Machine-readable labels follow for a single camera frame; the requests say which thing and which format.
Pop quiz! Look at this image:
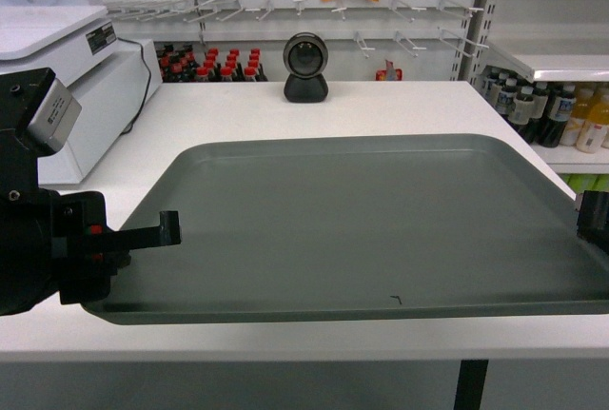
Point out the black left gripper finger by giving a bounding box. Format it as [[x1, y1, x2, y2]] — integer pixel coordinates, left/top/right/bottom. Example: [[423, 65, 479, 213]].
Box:
[[110, 210, 182, 251]]

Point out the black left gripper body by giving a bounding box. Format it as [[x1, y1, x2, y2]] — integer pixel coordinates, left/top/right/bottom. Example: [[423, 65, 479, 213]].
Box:
[[1, 189, 131, 315]]

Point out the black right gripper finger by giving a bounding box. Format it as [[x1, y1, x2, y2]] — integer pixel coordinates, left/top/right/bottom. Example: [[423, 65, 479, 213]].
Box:
[[577, 190, 608, 253]]

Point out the silver grey rectangular tray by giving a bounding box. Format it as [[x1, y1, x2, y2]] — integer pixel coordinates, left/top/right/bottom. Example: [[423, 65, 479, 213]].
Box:
[[86, 134, 608, 324]]

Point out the white checkout table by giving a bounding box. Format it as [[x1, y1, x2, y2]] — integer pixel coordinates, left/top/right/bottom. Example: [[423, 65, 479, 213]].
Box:
[[1, 82, 608, 362]]

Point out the white cash register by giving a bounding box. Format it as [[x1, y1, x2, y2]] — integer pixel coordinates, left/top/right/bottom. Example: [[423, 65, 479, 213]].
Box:
[[1, 6, 161, 185]]

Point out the black table leg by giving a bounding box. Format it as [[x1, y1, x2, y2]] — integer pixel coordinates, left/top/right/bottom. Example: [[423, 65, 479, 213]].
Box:
[[453, 360, 489, 410]]

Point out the black barcode scanner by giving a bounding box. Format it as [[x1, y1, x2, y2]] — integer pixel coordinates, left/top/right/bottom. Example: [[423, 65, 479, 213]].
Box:
[[283, 32, 329, 104]]

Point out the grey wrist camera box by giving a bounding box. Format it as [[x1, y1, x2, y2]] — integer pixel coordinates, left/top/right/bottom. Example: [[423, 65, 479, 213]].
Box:
[[27, 79, 82, 156]]

